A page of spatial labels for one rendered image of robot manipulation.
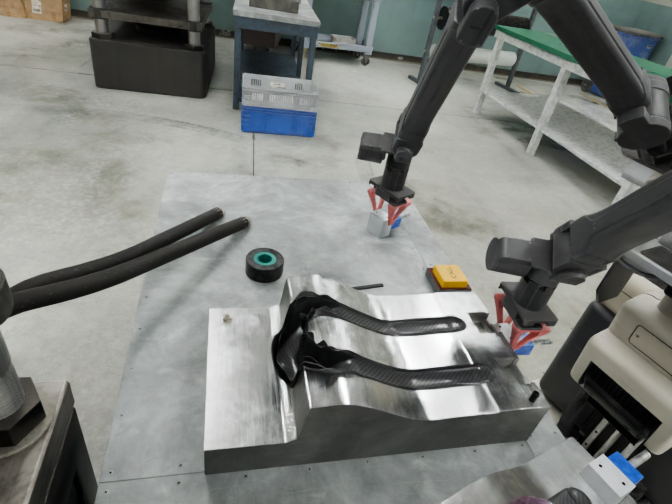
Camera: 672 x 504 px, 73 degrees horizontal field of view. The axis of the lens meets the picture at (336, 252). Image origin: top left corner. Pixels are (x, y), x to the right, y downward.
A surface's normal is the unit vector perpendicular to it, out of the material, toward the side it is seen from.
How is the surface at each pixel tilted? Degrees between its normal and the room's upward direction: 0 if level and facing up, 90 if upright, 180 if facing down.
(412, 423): 90
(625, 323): 98
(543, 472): 0
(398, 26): 90
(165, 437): 0
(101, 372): 0
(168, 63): 90
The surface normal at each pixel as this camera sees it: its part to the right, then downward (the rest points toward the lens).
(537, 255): 0.07, -0.31
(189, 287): 0.15, -0.81
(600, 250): -0.21, 0.85
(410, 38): 0.14, 0.59
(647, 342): -0.89, 0.27
